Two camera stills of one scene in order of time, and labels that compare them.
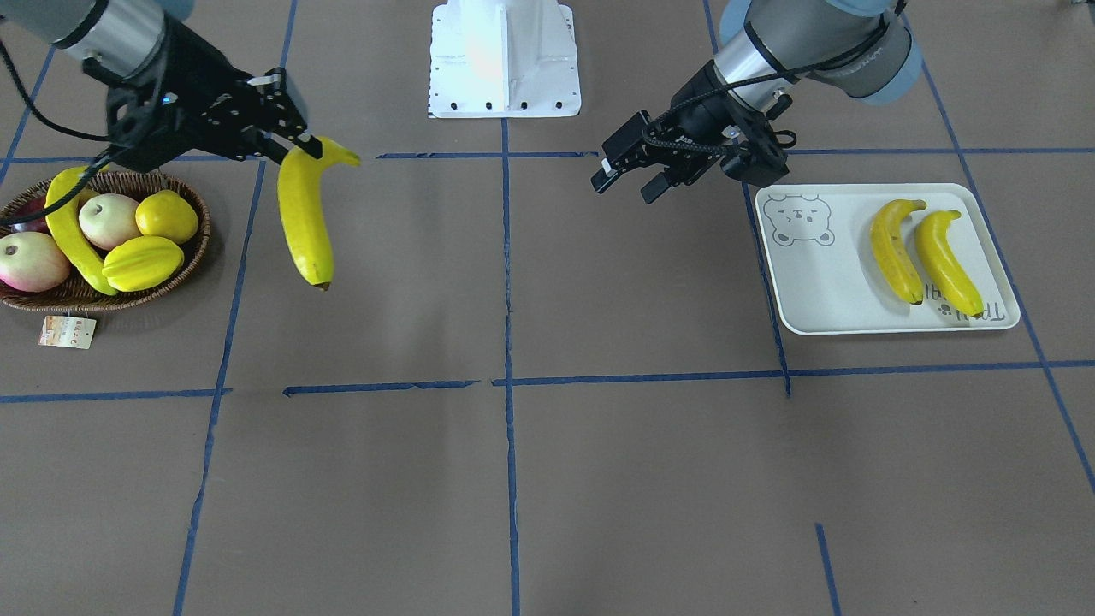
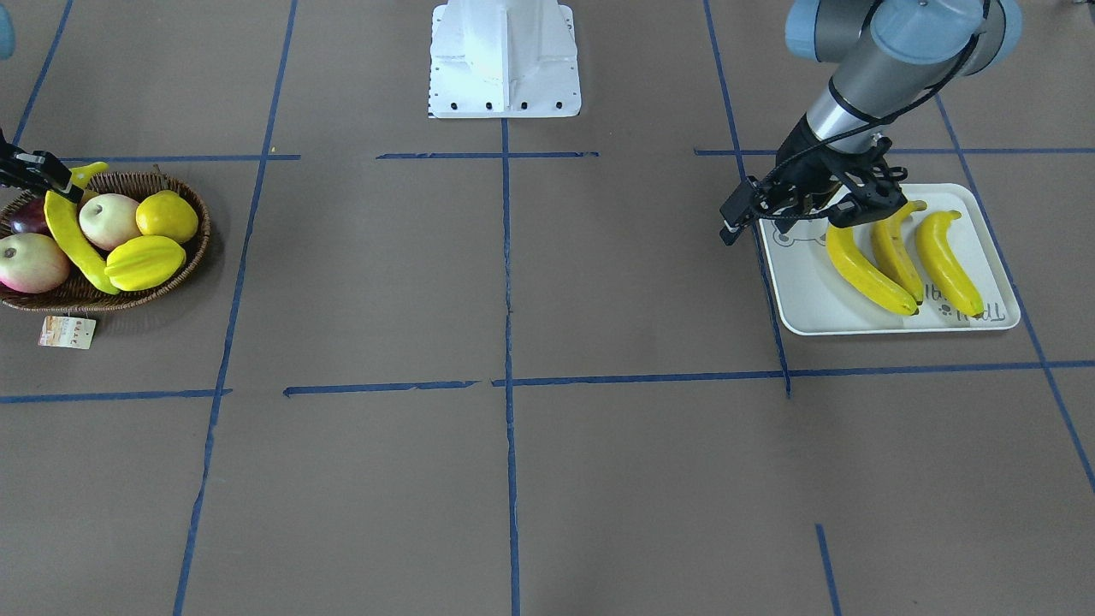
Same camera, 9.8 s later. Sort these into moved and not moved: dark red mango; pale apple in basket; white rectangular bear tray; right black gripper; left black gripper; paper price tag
Moved: right black gripper; left black gripper
Not moved: paper price tag; pale apple in basket; white rectangular bear tray; dark red mango
